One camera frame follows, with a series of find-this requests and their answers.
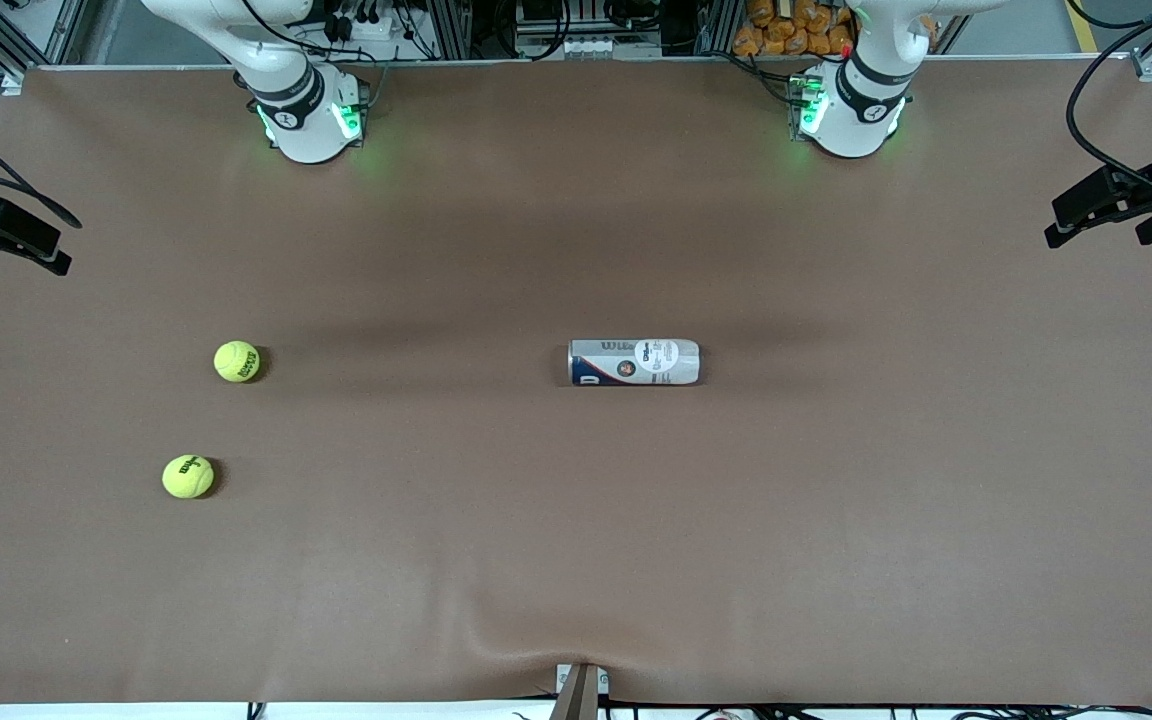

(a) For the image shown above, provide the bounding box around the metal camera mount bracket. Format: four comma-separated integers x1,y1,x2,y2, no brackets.
554,662,611,720

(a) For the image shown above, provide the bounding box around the yellow Roland Garros tennis ball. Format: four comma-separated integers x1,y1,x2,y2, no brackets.
213,340,263,384

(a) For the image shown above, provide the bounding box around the yellow Wilson tennis ball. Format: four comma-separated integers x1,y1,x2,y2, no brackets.
162,454,216,500

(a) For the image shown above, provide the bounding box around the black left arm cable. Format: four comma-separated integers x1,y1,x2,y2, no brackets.
1065,0,1152,196

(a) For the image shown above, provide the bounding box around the white power strip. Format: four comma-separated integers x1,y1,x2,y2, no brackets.
321,0,407,43

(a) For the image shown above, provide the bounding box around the clear Wilson tennis ball can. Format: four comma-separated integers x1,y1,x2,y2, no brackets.
567,338,702,387

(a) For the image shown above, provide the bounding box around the orange packaged bread pile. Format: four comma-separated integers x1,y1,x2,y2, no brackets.
733,0,859,58

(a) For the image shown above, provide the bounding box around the brown table mat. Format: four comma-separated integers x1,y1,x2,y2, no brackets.
0,55,1152,707

